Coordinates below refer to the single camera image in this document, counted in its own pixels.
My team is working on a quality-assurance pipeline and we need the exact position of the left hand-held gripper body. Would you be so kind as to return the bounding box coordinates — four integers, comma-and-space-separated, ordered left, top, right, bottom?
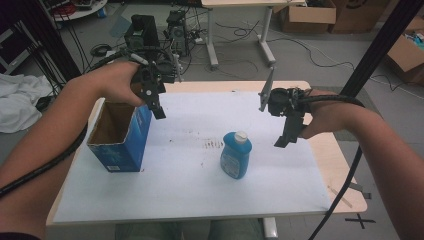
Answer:
131, 49, 184, 84

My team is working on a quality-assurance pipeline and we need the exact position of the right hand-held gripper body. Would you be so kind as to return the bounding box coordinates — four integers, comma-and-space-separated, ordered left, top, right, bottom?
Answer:
258, 66, 313, 118

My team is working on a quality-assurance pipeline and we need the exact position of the blue cardboard box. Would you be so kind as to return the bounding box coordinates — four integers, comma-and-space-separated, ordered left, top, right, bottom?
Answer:
86, 99, 153, 173

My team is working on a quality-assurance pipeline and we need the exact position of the blue bottle with white cap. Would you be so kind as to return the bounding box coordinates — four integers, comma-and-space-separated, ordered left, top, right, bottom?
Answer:
219, 130, 253, 180

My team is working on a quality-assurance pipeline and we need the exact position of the person's right hand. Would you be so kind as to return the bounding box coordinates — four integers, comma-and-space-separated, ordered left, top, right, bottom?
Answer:
298, 89, 363, 140

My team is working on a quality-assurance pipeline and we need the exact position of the person's left hand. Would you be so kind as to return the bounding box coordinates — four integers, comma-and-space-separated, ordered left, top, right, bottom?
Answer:
71, 60, 148, 108

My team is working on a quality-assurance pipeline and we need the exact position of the grey computer tower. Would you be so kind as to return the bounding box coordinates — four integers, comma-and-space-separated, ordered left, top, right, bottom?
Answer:
164, 9, 190, 57

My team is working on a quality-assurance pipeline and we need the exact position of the black box device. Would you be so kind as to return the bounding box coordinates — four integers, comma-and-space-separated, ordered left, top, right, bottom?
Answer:
124, 14, 162, 52

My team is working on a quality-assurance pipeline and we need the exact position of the brown cardboard box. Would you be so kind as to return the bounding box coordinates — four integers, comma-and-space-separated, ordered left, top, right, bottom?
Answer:
279, 0, 338, 34
329, 0, 392, 34

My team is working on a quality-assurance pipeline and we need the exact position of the white table leg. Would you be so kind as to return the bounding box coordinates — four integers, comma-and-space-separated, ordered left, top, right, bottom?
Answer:
262, 217, 279, 240

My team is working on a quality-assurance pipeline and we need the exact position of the white desk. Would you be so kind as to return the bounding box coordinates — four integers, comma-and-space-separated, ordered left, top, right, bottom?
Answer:
200, 0, 307, 68

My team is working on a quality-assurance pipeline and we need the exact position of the round white table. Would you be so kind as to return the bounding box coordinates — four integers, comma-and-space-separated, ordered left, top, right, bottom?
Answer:
49, 0, 109, 22

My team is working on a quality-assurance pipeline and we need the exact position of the black stand pole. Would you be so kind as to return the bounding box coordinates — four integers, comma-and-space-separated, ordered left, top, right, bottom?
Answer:
339, 0, 424, 98

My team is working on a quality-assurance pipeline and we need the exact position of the white sheet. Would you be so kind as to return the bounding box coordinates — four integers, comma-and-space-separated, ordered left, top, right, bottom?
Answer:
53, 91, 333, 224

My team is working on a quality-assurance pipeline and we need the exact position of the black curtain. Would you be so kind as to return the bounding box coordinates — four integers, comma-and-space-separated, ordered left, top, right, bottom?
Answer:
0, 0, 83, 84

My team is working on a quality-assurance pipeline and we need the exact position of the black tape cross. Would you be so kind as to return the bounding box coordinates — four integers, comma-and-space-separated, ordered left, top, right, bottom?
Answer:
344, 213, 377, 230

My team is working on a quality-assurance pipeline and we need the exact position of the open cardboard box with contents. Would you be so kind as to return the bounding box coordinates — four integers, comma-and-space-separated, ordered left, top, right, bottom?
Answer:
385, 16, 424, 85

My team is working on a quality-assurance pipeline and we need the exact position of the white cloth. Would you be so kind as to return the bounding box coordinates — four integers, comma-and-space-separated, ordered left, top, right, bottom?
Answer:
0, 73, 55, 134

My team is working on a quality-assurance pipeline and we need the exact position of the long black floor cable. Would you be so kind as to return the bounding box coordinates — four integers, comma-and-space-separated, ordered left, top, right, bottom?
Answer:
215, 19, 424, 101

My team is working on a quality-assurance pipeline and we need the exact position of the coiled black cable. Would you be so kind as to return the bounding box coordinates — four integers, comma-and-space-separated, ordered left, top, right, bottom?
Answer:
90, 43, 113, 58

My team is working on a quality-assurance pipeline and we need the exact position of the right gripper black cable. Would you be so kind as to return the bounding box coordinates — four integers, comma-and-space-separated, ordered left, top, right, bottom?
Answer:
293, 94, 366, 240

